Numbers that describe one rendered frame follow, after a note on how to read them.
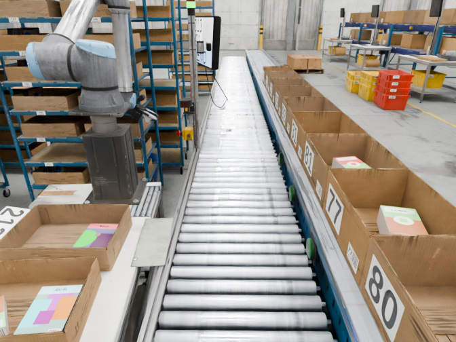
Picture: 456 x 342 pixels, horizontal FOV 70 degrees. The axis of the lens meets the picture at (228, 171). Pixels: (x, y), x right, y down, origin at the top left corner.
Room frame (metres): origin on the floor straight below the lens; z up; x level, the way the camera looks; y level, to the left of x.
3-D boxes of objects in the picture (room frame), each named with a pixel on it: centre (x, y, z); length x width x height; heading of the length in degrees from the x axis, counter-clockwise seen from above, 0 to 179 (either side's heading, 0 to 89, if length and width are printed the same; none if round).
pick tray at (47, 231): (1.00, 0.59, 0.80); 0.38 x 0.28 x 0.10; 90
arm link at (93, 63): (1.42, 0.55, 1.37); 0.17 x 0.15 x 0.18; 91
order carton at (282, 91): (2.42, -0.52, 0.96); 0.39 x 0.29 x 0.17; 179
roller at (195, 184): (1.52, -0.05, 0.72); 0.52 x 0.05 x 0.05; 89
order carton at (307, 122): (1.63, -0.51, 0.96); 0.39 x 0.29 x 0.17; 179
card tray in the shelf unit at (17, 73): (2.45, 1.33, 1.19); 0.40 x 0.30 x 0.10; 89
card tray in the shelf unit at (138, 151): (2.45, 0.85, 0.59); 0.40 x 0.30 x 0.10; 87
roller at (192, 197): (1.39, -0.05, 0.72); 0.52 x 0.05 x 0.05; 89
